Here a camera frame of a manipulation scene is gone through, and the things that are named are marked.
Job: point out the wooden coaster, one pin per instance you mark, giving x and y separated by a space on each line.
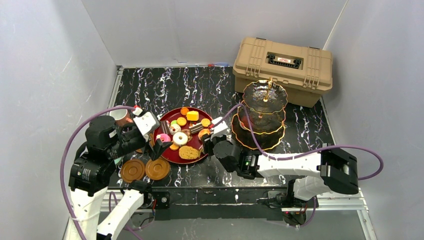
132 170
157 169
151 143

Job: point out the large flat brown cookie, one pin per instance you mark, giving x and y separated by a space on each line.
188 153

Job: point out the wooden coaster upper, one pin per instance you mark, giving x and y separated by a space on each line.
151 143

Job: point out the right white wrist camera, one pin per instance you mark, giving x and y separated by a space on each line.
220 127

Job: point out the wooden coaster lower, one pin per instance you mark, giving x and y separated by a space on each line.
132 170

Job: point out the orange muffin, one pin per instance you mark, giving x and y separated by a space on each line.
203 132

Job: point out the tan plastic toolbox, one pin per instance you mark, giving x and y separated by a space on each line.
306 73

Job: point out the chocolate layered cake slice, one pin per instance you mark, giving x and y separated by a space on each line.
165 126

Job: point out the pink frosted donut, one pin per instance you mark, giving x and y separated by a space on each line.
163 137

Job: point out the white frosted donut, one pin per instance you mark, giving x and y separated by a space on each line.
180 139

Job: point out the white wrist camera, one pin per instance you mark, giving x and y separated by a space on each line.
220 127
146 123

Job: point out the white cream puff with cherry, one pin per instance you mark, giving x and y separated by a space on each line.
174 128

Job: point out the mint green cup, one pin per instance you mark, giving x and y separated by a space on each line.
117 161

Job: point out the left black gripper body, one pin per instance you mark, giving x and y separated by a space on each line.
149 141

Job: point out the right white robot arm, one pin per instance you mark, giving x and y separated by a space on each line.
329 170

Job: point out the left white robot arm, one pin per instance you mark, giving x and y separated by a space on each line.
91 172

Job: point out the dark red round tray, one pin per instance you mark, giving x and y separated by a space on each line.
172 153

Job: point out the three-tier glass cake stand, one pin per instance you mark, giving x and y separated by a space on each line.
265 102

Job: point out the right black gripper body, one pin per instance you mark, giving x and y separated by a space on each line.
209 144

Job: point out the wooden coaster middle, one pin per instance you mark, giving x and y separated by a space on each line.
157 169

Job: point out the round yellow biscuit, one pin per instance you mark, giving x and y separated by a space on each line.
181 121

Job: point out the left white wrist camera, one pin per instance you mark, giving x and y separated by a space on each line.
146 123

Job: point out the yellow cake slice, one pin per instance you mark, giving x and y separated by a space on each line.
192 115

